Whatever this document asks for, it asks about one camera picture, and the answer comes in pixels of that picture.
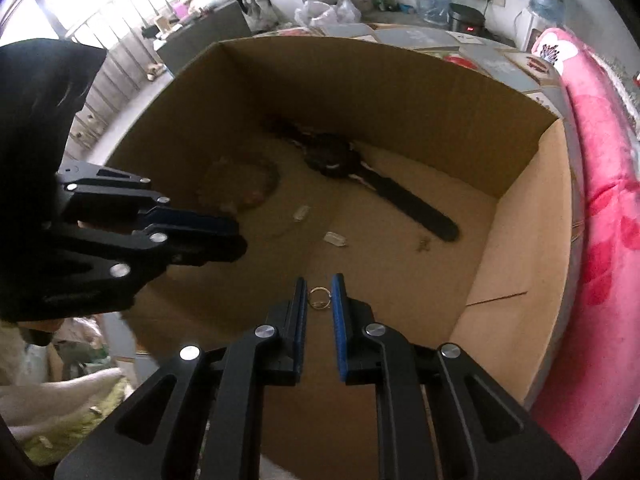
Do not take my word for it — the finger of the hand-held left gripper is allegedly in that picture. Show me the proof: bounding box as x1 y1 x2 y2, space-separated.
42 225 249 311
56 162 241 240

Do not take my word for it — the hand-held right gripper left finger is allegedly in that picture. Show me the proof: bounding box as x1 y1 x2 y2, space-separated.
54 276 307 480

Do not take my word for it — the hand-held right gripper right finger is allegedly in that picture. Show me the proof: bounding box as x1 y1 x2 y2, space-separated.
331 273 583 480

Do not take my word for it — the small metal ring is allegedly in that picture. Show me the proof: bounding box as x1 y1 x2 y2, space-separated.
307 286 332 311

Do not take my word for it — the multicolour bead bracelet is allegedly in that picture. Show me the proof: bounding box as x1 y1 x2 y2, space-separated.
197 155 281 213

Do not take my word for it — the pink strap digital watch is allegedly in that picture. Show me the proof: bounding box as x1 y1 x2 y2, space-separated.
270 120 460 243

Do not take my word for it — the brown cardboard box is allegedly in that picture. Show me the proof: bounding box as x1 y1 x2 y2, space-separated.
102 37 573 480

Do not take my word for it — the person's left hand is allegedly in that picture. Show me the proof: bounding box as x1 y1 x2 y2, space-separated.
17 317 64 347

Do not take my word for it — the small drawer chest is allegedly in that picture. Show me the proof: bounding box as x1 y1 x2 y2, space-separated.
62 95 131 161

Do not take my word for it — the metal railing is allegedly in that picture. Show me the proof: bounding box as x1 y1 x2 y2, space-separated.
0 0 211 106

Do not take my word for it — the grey cabinet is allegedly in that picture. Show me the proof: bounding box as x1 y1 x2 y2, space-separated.
155 0 253 78

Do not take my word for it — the white plastic bag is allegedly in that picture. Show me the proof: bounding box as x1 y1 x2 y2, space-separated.
294 0 362 28

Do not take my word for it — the pink floral blanket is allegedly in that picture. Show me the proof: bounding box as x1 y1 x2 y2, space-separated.
530 27 640 478

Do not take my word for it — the black rice cooker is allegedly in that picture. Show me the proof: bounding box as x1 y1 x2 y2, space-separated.
447 2 487 36

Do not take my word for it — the white water dispenser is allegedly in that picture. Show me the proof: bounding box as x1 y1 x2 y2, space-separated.
515 7 551 51

